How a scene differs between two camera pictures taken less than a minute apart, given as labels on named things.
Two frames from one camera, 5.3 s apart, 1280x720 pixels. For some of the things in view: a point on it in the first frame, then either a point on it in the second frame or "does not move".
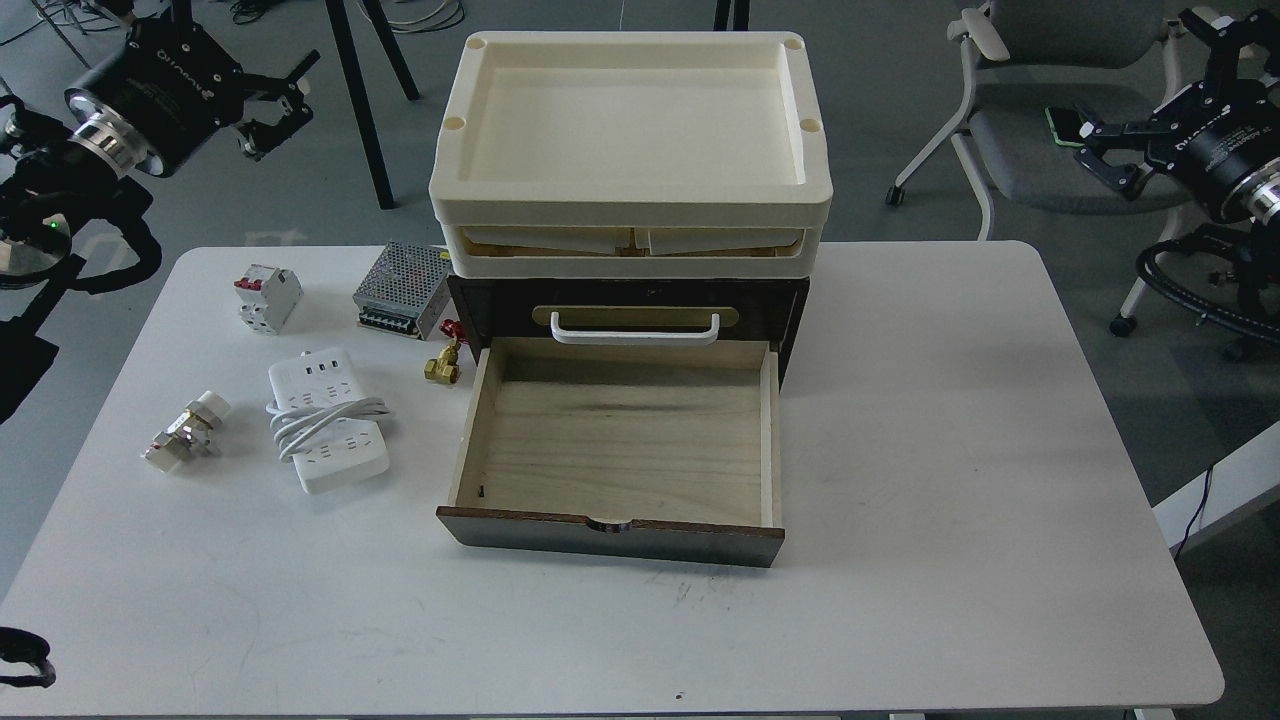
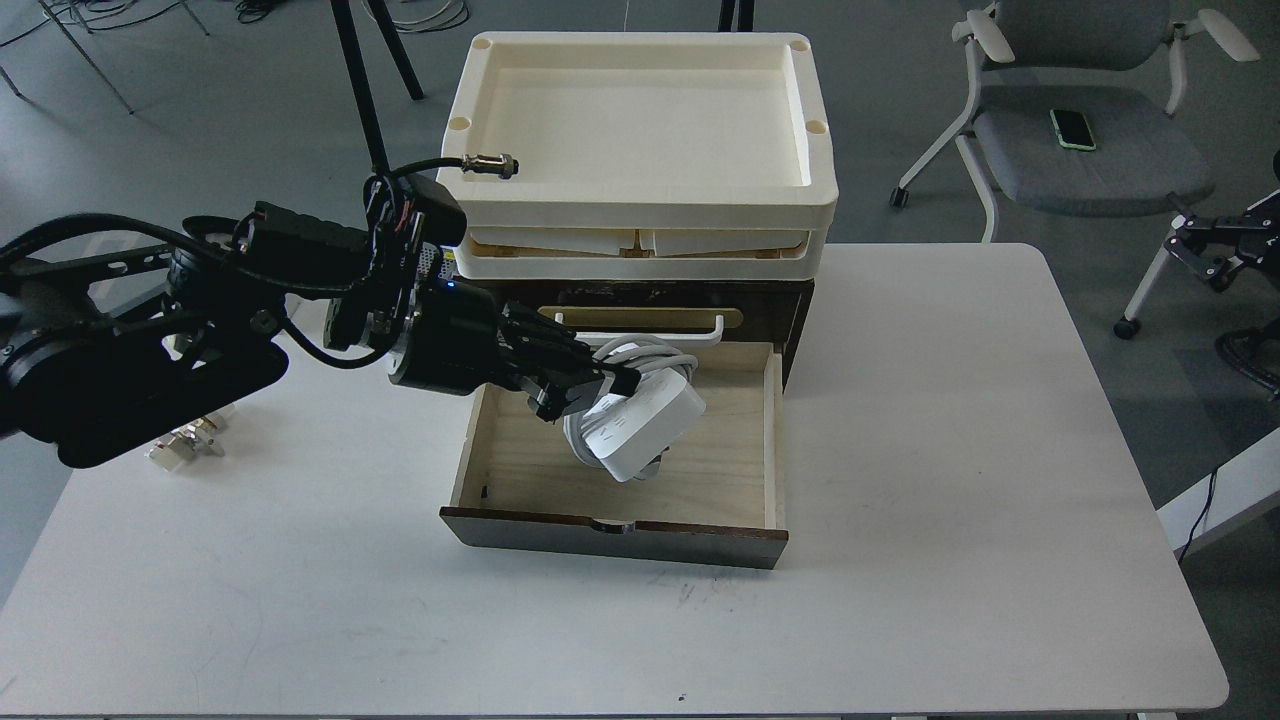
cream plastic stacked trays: x=631 y=155 does not move
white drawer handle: x=635 y=337 does not move
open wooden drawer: x=666 y=451 does not move
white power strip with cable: x=323 y=421 -> x=628 y=434
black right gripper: x=1223 y=137 -> x=1262 y=217
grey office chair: x=1107 y=57 does not move
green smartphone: x=1066 y=125 does not move
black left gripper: x=169 y=86 -> x=457 y=338
